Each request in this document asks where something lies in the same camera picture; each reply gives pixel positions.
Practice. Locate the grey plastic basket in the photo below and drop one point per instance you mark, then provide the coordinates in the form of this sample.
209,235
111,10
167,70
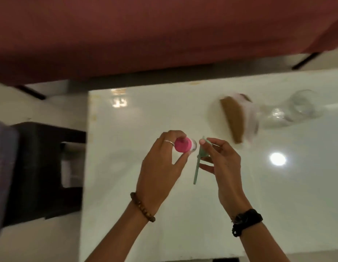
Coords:
2,174

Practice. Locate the black plastic stool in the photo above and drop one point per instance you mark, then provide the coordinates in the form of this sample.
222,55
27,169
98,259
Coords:
38,171

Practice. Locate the small bottle pink cap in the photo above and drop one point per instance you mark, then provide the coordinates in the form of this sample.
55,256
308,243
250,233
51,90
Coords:
184,145

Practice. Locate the red fabric sofa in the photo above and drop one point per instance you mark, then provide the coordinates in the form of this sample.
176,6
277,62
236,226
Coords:
158,32

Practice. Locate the single white paper napkin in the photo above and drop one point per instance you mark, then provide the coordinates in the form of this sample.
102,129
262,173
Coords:
250,117

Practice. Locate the black braided wristband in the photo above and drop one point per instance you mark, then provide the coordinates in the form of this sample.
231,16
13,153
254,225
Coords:
246,221

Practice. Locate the white glossy table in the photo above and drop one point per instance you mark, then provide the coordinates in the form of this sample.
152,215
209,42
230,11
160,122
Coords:
130,120

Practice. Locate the green handheld fan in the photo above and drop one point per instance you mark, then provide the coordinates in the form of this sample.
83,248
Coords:
199,160

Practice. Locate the person's right hand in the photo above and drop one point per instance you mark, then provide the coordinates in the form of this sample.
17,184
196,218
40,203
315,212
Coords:
226,174

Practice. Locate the clear drinking glass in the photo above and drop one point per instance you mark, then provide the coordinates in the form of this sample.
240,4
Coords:
294,109

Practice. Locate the brown napkin holder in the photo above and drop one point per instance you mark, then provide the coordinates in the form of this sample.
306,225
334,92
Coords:
234,120

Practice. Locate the person's left hand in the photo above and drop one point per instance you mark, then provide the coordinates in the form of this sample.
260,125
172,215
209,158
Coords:
160,171

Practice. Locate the person's right forearm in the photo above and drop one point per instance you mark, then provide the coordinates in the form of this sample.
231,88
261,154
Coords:
261,245

